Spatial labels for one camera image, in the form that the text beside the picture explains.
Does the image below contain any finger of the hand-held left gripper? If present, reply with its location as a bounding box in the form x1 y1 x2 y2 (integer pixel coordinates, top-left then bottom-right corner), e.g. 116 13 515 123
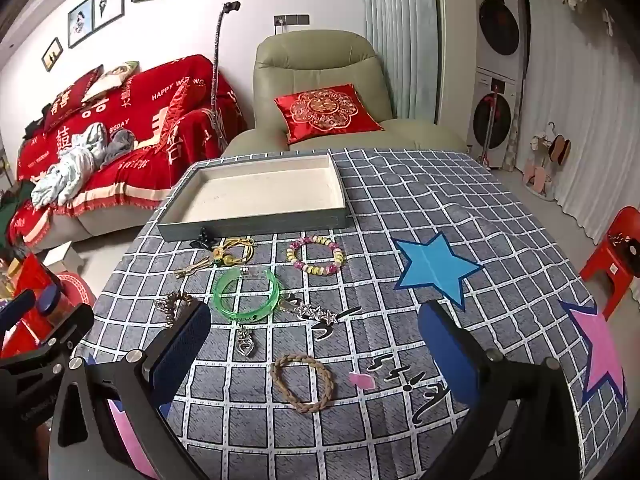
0 284 65 333
20 304 96 361

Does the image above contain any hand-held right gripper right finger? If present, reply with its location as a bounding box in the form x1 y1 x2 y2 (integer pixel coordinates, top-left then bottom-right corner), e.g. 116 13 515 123
418 301 583 480

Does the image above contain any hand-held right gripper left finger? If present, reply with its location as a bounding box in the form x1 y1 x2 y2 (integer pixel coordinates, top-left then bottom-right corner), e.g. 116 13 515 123
47 301 213 480

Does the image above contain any brown coil hair tie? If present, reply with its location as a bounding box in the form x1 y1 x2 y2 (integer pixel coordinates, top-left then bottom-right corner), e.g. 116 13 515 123
154 291 195 328

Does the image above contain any green plastic bangle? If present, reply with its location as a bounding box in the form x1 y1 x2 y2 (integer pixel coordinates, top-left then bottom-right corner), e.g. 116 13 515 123
212 266 281 326

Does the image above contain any silver star hair clip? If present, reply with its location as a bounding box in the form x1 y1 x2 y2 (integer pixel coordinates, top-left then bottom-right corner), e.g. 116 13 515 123
280 296 341 328

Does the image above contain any pastel bead bracelet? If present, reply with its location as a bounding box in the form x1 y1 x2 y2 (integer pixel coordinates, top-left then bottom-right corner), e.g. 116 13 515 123
286 235 347 277

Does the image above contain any grey tray with cream lining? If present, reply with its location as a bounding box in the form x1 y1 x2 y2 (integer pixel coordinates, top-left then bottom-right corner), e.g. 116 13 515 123
156 152 349 242

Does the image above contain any red patterned box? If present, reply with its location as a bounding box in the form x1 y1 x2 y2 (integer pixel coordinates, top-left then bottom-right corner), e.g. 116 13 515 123
52 271 97 308

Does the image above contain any white cardboard box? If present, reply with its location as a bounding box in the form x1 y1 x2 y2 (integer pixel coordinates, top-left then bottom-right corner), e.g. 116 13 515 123
42 241 83 273

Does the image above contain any beige sofa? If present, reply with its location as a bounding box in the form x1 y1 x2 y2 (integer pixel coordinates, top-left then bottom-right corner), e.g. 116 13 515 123
30 200 168 256

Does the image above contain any light blue clothing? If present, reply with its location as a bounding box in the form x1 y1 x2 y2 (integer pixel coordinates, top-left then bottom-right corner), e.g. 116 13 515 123
31 122 108 208

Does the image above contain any grey checked tray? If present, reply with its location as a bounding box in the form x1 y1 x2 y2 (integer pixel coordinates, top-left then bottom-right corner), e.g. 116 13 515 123
87 149 628 480

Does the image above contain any grey clothing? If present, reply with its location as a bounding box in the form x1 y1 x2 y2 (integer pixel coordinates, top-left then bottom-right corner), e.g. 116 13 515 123
100 130 138 166

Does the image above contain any red plastic stool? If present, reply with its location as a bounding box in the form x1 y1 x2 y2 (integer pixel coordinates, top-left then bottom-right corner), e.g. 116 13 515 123
580 206 640 321

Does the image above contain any red square pillow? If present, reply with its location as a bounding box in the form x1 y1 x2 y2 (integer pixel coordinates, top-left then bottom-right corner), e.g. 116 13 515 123
42 65 103 133

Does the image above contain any small hanging rack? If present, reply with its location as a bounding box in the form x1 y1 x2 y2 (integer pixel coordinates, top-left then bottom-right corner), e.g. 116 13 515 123
520 122 573 201

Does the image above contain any red blanket sofa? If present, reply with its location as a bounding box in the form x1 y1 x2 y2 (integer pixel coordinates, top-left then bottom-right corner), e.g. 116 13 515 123
10 54 248 246

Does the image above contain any red satin cushion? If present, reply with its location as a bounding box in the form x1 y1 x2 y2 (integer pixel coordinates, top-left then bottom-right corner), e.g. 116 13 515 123
160 82 193 153

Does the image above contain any white printed pillow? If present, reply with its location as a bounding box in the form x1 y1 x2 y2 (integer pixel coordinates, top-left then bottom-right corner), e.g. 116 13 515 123
80 61 140 103

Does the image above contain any white washing machine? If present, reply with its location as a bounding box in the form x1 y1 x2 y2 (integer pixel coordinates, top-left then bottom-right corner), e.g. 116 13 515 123
465 67 523 168

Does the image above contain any small framed photo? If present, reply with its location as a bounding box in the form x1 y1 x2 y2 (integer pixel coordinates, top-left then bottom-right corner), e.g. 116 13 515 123
41 37 63 72

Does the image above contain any red mop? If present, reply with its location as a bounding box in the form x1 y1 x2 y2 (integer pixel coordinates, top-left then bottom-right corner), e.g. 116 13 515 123
480 85 502 166

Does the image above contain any phone holder stand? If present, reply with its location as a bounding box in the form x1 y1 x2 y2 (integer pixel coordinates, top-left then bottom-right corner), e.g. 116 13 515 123
210 1 242 151

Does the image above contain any red embroidered cushion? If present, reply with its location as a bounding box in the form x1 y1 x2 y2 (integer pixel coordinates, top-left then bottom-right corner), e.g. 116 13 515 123
273 83 387 145

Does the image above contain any framed portrait photo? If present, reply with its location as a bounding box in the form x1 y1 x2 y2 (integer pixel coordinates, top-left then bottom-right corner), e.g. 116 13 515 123
67 0 95 50
92 0 126 31

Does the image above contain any white sheer curtain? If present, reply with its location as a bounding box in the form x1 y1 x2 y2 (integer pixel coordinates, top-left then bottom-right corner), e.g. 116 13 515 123
520 0 640 246

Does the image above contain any green leather armchair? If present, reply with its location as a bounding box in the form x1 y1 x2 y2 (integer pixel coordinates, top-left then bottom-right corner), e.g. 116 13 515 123
220 30 468 158

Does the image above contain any blue-green curtain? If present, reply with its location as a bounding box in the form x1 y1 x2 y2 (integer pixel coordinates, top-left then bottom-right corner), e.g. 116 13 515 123
360 0 443 123

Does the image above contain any white tumble dryer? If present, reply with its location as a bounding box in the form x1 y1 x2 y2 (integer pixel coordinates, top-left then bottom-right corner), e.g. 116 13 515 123
472 0 526 81

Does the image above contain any gold bead bracelet with tassel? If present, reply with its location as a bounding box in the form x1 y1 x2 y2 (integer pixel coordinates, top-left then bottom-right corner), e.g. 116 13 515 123
173 236 256 279

